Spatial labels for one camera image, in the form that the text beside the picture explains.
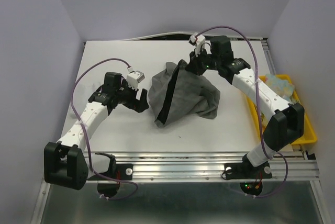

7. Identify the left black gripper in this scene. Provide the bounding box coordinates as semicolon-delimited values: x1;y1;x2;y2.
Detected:
115;79;149;113

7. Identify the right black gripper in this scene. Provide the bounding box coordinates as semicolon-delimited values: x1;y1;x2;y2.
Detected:
184;46;220;76

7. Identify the grey pleated skirt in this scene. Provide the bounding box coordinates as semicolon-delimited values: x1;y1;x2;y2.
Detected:
148;60;220;128

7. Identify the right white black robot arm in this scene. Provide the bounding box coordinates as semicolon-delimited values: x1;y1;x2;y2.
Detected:
186;33;305;177

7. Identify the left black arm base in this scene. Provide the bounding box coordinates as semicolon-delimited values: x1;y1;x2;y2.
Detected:
87;152;139;201

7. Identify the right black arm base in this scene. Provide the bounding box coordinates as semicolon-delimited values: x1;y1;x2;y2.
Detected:
221;154;273;197

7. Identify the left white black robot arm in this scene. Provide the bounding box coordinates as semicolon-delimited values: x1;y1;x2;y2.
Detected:
44;71;149;190

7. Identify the light blue floral skirt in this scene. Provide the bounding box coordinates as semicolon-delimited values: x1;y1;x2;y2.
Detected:
260;74;297;104

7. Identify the yellow plastic tray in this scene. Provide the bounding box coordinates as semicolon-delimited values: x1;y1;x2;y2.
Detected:
246;75;317;145

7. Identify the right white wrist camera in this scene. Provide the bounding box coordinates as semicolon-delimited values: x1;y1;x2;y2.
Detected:
188;32;206;56

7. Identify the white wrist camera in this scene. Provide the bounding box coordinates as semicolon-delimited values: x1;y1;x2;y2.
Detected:
188;32;206;56
126;71;145;90

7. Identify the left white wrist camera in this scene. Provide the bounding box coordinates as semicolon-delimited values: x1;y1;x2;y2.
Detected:
126;71;145;90

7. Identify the aluminium rail frame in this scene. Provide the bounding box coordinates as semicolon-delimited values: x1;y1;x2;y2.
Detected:
31;38;328;224

